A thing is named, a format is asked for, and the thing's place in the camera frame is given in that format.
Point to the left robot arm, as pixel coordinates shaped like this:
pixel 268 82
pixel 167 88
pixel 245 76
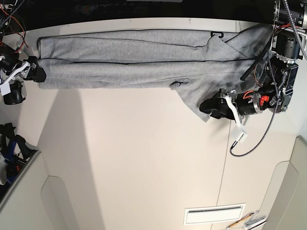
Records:
pixel 274 70

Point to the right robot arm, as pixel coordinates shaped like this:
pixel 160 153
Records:
pixel 8 8

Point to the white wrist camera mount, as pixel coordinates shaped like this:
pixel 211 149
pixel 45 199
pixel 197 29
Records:
pixel 5 89
pixel 239 134

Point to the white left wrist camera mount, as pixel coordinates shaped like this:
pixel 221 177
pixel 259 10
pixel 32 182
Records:
pixel 239 134

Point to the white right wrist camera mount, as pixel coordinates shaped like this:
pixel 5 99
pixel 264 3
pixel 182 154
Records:
pixel 5 89

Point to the white rectangular slot plate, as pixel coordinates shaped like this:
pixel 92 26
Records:
pixel 211 215

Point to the wooden pencil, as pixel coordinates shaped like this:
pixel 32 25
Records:
pixel 240 220

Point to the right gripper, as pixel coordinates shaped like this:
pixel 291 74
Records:
pixel 28 70

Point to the black and blue tools pile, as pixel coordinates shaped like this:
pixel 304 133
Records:
pixel 14 153

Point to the grey T-shirt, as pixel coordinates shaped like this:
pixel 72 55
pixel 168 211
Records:
pixel 195 64

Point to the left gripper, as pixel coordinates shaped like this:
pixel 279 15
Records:
pixel 234 106

